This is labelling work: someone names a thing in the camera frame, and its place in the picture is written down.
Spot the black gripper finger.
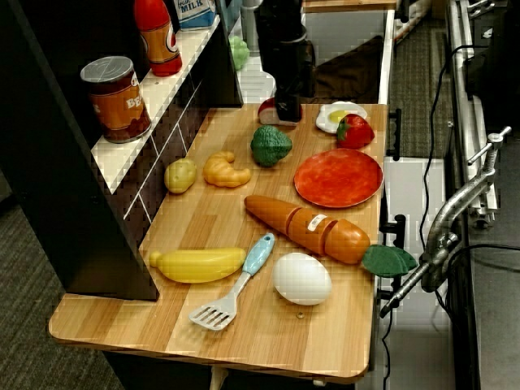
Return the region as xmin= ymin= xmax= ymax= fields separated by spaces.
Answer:
xmin=275 ymin=96 xmax=304 ymax=124

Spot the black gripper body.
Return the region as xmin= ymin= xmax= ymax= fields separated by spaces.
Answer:
xmin=262 ymin=37 xmax=316 ymax=99

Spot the red and white toy sushi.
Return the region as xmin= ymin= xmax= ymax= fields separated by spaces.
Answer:
xmin=258 ymin=97 xmax=301 ymax=128

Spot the orange round plate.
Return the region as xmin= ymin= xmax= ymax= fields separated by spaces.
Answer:
xmin=292 ymin=148 xmax=385 ymax=210

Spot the green toy broccoli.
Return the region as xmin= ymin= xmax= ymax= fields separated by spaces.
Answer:
xmin=249 ymin=124 xmax=294 ymax=168

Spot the toy fried egg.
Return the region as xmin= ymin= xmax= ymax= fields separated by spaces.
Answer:
xmin=315 ymin=101 xmax=369 ymax=135

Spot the green toy lettuce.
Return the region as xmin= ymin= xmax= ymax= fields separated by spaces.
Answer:
xmin=227 ymin=35 xmax=251 ymax=71

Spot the brown cloth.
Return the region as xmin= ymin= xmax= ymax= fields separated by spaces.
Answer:
xmin=314 ymin=35 xmax=385 ymax=103

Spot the grey toy faucet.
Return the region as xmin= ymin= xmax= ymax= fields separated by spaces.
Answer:
xmin=240 ymin=0 xmax=262 ymax=54

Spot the white toy sink counter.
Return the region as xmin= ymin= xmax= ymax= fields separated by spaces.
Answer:
xmin=236 ymin=9 xmax=397 ymax=107

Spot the red toy strawberry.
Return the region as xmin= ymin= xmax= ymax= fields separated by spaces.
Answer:
xmin=336 ymin=114 xmax=376 ymax=150

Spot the yellow toy croissant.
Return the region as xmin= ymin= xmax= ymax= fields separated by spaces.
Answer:
xmin=202 ymin=150 xmax=253 ymax=189

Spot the blue toy milk carton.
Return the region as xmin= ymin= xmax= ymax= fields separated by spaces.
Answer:
xmin=175 ymin=0 xmax=218 ymax=32

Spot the orange toy sausage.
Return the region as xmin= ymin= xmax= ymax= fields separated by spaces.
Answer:
xmin=244 ymin=194 xmax=419 ymax=280

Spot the yellow toy potato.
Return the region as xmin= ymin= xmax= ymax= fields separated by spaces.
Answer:
xmin=163 ymin=158 xmax=198 ymax=195

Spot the red orange toy bottle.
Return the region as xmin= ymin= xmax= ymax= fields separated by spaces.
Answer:
xmin=133 ymin=0 xmax=184 ymax=78

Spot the white toy egg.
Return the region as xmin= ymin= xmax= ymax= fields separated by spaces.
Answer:
xmin=271 ymin=252 xmax=333 ymax=307

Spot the brown toy beans can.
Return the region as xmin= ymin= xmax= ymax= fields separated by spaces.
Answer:
xmin=79 ymin=55 xmax=153 ymax=145

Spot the yellow toy banana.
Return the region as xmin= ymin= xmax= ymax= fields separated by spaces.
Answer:
xmin=149 ymin=247 xmax=248 ymax=284

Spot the metal screw clamp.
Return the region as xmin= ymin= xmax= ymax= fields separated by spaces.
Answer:
xmin=379 ymin=126 xmax=514 ymax=319

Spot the black toy kitchen shelf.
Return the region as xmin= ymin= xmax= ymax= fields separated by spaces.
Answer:
xmin=0 ymin=0 xmax=245 ymax=302

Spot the black oven handle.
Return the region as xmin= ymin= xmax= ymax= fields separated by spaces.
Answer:
xmin=379 ymin=214 xmax=407 ymax=249
xmin=385 ymin=108 xmax=403 ymax=161

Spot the black cable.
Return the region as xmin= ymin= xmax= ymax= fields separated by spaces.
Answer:
xmin=422 ymin=43 xmax=489 ymax=255
xmin=435 ymin=242 xmax=520 ymax=326

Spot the grey spatula blue handle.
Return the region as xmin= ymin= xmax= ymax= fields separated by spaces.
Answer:
xmin=188 ymin=232 xmax=276 ymax=332

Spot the aluminium frame rail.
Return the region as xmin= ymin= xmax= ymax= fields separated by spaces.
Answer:
xmin=445 ymin=0 xmax=501 ymax=223

